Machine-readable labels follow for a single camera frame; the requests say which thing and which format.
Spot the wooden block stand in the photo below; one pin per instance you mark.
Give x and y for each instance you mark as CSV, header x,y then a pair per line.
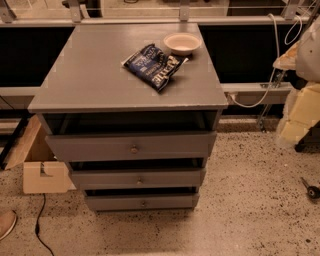
x,y
41,172

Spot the grey middle drawer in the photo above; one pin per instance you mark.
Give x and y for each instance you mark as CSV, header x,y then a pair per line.
x,y
138,178

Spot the tan shoe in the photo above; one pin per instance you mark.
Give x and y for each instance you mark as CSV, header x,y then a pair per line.
x,y
7,223

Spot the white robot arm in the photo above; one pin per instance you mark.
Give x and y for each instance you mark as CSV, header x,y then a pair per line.
x,y
302,107

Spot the grey drawer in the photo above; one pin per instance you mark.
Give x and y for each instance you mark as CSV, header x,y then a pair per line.
x,y
141,202
131,146
138,178

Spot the grey bottom drawer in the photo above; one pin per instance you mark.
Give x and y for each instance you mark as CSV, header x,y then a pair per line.
x,y
141,202

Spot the grey drawer cabinet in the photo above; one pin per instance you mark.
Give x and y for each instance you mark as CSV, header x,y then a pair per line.
x,y
89,92

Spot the grey top drawer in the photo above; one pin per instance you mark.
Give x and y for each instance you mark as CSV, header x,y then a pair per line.
x,y
131,146

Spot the blue chip bag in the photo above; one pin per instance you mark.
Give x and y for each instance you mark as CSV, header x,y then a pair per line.
x,y
153,66

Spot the white bowl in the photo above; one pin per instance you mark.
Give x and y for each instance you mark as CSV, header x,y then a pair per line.
x,y
182,44

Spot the black caster wheel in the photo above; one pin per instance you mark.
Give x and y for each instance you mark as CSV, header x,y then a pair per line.
x,y
313,192

